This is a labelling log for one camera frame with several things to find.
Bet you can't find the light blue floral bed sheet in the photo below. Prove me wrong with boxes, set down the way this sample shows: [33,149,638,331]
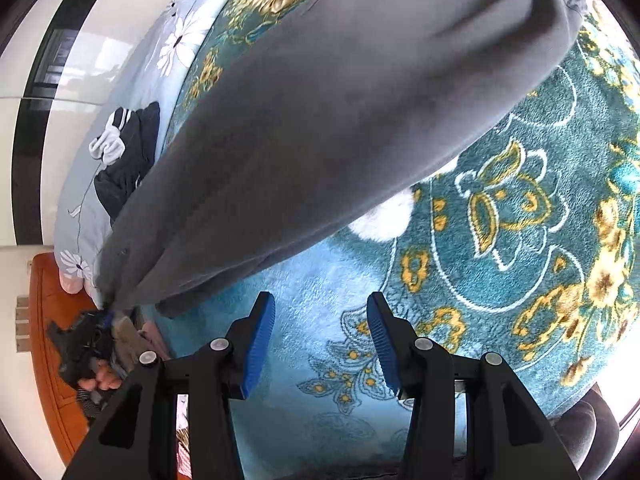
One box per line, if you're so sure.
[54,0,261,307]

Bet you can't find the dark cloth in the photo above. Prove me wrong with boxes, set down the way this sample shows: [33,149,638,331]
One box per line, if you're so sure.
[552,382,627,480]

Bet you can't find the grey sweatpants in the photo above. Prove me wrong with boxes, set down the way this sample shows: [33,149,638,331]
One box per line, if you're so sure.
[95,0,589,319]

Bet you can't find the teal floral blanket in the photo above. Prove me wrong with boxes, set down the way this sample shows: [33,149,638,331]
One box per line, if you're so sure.
[135,0,640,476]

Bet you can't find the person's left hand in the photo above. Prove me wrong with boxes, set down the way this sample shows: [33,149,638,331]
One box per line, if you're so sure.
[77,357,124,394]

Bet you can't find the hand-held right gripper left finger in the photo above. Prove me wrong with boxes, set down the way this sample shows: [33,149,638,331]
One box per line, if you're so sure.
[62,291,276,480]

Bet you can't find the black and white garment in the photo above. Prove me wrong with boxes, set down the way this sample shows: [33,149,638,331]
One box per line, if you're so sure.
[89,101,162,226]

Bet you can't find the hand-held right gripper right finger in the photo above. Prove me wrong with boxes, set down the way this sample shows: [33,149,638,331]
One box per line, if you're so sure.
[366,291,584,480]

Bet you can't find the white glossy wardrobe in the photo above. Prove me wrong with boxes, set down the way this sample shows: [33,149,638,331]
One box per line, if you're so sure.
[0,0,201,261]

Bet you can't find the pink cloth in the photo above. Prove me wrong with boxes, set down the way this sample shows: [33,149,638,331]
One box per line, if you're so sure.
[59,267,87,295]

